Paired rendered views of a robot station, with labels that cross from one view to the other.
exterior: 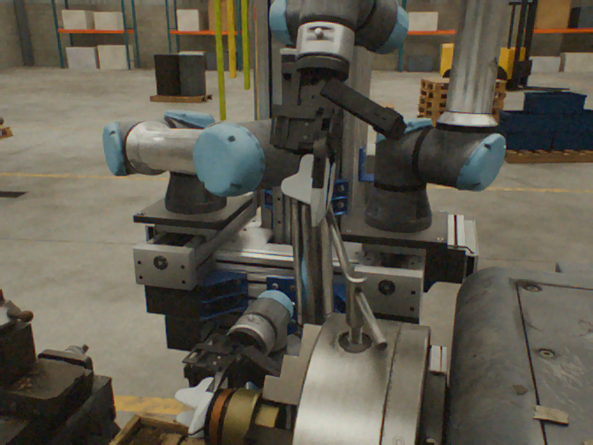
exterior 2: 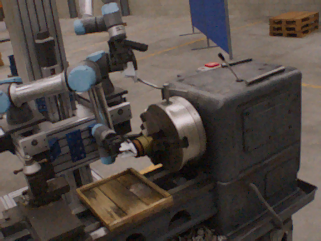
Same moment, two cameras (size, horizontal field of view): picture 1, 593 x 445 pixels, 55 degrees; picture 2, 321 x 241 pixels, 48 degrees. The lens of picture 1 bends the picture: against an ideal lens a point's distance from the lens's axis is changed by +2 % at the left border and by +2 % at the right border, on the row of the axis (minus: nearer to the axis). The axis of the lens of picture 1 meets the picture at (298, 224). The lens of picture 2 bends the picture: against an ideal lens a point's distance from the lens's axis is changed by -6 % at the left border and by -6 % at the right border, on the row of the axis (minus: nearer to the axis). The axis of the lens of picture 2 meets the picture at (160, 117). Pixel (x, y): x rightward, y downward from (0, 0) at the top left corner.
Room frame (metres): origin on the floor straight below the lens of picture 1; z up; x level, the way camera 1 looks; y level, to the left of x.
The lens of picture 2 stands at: (-0.47, 1.08, 1.78)
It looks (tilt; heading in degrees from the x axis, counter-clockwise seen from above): 21 degrees down; 314
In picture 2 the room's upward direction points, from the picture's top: 8 degrees counter-clockwise
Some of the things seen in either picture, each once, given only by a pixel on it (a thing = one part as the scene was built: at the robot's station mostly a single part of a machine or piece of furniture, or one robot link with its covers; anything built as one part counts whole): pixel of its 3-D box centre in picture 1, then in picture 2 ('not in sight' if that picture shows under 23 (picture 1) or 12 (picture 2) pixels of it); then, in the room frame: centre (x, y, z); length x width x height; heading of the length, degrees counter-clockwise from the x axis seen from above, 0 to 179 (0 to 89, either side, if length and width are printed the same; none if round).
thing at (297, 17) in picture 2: not in sight; (294, 24); (3.10, -7.89, 0.22); 1.25 x 0.86 x 0.44; 86
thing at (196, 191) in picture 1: (195, 185); (18, 110); (1.32, 0.25, 1.21); 0.15 x 0.15 x 0.10
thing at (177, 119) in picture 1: (189, 138); (12, 90); (1.32, 0.26, 1.33); 0.13 x 0.12 x 0.14; 130
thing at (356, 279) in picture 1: (356, 320); (167, 96); (0.56, -0.07, 1.26); 0.02 x 0.02 x 0.12; 8
